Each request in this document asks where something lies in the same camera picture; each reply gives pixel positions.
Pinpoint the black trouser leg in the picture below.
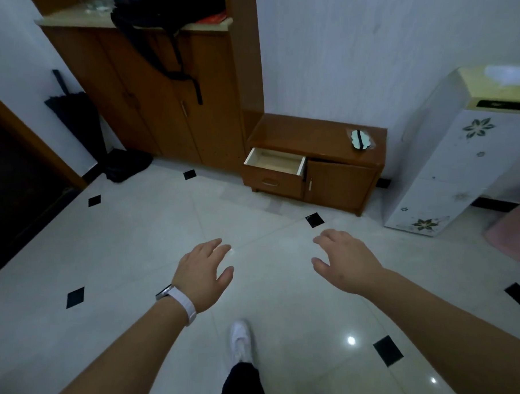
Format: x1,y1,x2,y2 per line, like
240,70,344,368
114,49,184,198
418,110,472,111
213,361,269,394

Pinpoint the person's left forearm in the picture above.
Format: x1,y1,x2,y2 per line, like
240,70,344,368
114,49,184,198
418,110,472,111
34,295,193,394

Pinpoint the red flat item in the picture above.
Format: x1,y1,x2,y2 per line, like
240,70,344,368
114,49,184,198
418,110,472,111
195,10,228,26

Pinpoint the black folded umbrella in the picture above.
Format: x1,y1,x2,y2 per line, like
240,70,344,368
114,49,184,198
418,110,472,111
43,67,109,169

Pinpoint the open wooden drawer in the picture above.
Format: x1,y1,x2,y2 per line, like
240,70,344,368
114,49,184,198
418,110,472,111
243,145,308,180

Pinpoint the person's right hand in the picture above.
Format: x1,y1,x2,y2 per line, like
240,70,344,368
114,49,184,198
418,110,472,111
310,226,390,298

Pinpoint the black bag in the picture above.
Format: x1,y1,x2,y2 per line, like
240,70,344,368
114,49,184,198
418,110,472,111
100,146,155,184

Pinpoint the white shoe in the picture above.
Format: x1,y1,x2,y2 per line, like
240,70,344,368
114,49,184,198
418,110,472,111
227,318,255,369

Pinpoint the black backpack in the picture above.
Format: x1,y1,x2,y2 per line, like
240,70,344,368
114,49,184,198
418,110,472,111
110,0,231,110

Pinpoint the low brown wooden cabinet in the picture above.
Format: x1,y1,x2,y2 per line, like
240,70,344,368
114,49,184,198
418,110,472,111
240,108,392,222

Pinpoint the person's right forearm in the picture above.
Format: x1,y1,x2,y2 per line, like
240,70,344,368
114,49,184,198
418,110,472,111
365,262,520,394

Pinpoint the white flower-print appliance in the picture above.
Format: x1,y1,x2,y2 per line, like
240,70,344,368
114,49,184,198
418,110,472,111
377,62,520,240

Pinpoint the tall brown wooden cabinet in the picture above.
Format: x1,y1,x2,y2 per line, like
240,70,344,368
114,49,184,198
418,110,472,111
31,0,268,182

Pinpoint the dark wooden door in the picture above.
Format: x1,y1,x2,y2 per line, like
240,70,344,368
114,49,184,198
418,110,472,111
0,77,91,281

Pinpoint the person's left hand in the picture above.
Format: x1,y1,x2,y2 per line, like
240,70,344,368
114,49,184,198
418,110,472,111
169,237,237,315

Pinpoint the white wrist watch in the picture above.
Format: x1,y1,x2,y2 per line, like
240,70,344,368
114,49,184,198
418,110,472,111
155,283,198,328

